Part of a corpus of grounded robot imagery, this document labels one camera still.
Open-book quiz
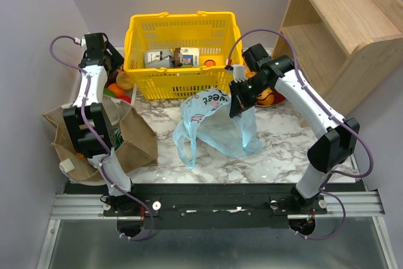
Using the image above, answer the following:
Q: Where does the red bowl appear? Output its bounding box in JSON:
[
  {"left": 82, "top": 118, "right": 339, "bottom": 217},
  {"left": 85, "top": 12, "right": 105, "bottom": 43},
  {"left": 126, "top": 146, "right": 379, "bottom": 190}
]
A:
[{"left": 269, "top": 89, "right": 286, "bottom": 107}]

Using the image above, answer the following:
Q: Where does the wooden shelf unit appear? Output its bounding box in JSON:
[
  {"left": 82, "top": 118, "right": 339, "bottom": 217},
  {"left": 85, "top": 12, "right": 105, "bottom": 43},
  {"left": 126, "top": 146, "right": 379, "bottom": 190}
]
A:
[{"left": 273, "top": 0, "right": 402, "bottom": 115}]

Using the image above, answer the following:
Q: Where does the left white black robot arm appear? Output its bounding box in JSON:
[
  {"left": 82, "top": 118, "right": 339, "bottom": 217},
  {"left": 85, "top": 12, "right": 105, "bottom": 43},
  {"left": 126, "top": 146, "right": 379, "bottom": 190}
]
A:
[{"left": 63, "top": 33, "right": 134, "bottom": 212}]

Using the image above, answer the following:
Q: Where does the orange pastry bread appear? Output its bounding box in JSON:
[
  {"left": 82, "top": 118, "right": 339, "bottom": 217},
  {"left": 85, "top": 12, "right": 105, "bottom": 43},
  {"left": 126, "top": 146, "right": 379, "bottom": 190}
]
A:
[{"left": 244, "top": 66, "right": 256, "bottom": 79}]

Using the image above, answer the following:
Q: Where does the yellow plastic shopping basket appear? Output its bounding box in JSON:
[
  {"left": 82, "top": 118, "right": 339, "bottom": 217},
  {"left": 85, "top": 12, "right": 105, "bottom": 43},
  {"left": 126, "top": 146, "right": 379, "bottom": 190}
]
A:
[{"left": 123, "top": 11, "right": 243, "bottom": 100}]

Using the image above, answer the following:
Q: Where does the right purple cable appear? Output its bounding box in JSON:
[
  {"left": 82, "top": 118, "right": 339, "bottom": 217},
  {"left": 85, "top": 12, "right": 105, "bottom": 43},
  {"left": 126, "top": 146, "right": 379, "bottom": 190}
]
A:
[{"left": 227, "top": 28, "right": 375, "bottom": 241}]

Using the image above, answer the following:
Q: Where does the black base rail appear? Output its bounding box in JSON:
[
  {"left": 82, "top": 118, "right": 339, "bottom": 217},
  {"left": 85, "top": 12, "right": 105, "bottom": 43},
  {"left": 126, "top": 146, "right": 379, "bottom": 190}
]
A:
[{"left": 100, "top": 182, "right": 331, "bottom": 231}]

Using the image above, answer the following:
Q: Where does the golden bread roll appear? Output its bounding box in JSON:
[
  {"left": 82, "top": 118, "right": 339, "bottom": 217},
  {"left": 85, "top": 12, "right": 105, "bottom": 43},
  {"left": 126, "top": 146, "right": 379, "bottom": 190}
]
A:
[{"left": 257, "top": 89, "right": 276, "bottom": 107}]

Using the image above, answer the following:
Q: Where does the green snack bag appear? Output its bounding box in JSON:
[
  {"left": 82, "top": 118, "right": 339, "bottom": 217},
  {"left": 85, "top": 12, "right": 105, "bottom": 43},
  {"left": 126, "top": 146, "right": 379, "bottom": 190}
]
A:
[{"left": 113, "top": 128, "right": 124, "bottom": 150}]

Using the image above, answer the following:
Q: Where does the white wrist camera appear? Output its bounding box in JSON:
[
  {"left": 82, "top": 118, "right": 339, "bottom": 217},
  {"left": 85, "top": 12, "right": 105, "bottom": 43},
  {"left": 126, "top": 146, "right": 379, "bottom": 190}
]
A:
[
  {"left": 74, "top": 36, "right": 86, "bottom": 47},
  {"left": 225, "top": 64, "right": 247, "bottom": 83}
]

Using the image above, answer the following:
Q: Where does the white perforated plastic tray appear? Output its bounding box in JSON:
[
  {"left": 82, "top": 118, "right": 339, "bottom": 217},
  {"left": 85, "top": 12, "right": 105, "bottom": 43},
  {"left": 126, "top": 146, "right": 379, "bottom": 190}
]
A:
[{"left": 106, "top": 47, "right": 139, "bottom": 106}]

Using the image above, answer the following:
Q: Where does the orange yellow snack bag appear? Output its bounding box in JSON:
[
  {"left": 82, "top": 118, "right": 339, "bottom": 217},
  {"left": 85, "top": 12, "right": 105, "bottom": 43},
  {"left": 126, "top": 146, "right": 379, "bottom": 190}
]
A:
[{"left": 76, "top": 152, "right": 86, "bottom": 161}]

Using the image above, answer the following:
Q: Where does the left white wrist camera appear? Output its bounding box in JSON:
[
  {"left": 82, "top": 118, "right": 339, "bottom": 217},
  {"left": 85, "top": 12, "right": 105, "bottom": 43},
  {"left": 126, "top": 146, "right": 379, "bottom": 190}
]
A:
[{"left": 74, "top": 36, "right": 86, "bottom": 47}]

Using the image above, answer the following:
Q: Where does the grey white box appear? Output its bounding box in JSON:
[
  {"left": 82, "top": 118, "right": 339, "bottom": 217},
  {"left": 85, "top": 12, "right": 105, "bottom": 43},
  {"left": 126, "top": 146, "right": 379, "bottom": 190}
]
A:
[{"left": 144, "top": 49, "right": 174, "bottom": 69}]

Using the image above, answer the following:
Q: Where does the peach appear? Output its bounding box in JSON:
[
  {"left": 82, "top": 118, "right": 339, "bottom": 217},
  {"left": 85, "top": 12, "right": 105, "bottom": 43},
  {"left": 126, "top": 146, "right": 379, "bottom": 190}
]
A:
[{"left": 116, "top": 72, "right": 135, "bottom": 91}]

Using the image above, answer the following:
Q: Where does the purple cable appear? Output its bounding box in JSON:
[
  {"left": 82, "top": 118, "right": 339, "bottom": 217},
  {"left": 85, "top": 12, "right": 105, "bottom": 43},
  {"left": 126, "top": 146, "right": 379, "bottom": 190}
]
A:
[
  {"left": 50, "top": 35, "right": 155, "bottom": 241},
  {"left": 227, "top": 28, "right": 375, "bottom": 241}
]

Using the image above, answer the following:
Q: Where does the blue cartoon plastic bag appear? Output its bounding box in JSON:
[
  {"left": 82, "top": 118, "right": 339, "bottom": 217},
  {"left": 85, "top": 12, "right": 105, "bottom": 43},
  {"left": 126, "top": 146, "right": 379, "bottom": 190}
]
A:
[{"left": 173, "top": 89, "right": 263, "bottom": 169}]

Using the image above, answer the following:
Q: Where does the brown jute tote bag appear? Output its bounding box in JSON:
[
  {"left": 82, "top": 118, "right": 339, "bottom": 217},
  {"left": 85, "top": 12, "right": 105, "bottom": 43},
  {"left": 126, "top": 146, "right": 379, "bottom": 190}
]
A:
[{"left": 43, "top": 96, "right": 158, "bottom": 186}]

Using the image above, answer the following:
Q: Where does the small orange tangerine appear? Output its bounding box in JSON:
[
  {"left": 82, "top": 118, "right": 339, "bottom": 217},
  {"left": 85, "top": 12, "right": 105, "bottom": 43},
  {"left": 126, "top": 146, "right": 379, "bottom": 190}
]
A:
[{"left": 108, "top": 83, "right": 125, "bottom": 98}]

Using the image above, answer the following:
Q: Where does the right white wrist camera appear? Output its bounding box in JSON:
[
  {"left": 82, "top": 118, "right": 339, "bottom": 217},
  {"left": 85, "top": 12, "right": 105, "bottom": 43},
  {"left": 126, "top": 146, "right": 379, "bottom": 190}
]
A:
[{"left": 225, "top": 64, "right": 247, "bottom": 83}]

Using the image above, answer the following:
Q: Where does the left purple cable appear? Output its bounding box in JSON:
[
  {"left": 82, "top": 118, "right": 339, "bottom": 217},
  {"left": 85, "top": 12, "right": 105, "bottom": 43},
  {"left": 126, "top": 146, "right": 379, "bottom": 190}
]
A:
[{"left": 50, "top": 35, "right": 155, "bottom": 241}]

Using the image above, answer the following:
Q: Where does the red apple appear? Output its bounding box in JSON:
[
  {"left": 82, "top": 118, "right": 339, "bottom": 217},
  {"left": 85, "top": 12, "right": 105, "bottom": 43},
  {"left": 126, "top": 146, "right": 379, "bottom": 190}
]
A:
[{"left": 119, "top": 95, "right": 132, "bottom": 103}]

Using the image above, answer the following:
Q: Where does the green mango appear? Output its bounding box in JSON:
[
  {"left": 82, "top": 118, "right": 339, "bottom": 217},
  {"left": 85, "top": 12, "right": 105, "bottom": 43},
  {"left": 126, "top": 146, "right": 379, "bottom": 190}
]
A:
[{"left": 103, "top": 88, "right": 116, "bottom": 98}]

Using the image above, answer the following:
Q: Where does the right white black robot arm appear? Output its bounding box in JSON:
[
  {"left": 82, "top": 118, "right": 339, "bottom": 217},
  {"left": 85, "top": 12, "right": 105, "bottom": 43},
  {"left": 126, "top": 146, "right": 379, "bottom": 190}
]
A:
[{"left": 225, "top": 44, "right": 360, "bottom": 212}]

